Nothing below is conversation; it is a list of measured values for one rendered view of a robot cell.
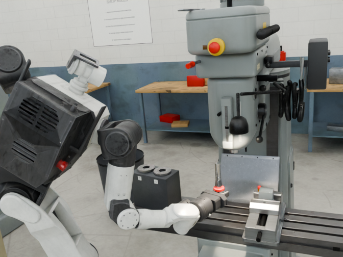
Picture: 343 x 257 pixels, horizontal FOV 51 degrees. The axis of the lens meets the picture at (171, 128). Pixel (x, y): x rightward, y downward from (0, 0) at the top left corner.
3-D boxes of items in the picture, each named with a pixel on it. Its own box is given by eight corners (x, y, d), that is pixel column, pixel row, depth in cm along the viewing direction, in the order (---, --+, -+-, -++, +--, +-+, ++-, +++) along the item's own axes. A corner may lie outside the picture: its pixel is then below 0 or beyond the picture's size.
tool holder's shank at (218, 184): (214, 188, 152) (213, 164, 149) (215, 185, 155) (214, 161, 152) (222, 188, 151) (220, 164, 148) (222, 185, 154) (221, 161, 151)
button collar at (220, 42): (224, 55, 125) (223, 37, 123) (207, 56, 127) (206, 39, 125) (225, 54, 126) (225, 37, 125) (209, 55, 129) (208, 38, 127)
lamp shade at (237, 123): (230, 135, 133) (229, 119, 132) (228, 129, 140) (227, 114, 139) (249, 133, 133) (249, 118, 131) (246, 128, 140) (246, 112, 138)
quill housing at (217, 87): (254, 153, 147) (253, 76, 138) (206, 150, 155) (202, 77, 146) (261, 138, 164) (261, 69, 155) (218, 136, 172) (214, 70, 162)
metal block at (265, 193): (272, 205, 158) (272, 193, 156) (258, 204, 160) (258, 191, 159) (273, 200, 163) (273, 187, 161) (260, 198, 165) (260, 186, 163)
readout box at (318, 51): (328, 90, 156) (331, 41, 150) (307, 90, 160) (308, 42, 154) (328, 81, 174) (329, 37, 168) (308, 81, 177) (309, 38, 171)
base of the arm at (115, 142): (128, 166, 111) (134, 132, 108) (89, 158, 112) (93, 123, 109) (139, 153, 125) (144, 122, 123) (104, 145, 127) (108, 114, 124)
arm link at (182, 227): (211, 210, 139) (193, 224, 131) (200, 226, 145) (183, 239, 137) (191, 190, 143) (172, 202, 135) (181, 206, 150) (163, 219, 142)
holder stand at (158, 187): (169, 214, 174) (165, 177, 168) (133, 205, 186) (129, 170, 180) (181, 203, 184) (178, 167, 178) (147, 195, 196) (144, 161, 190)
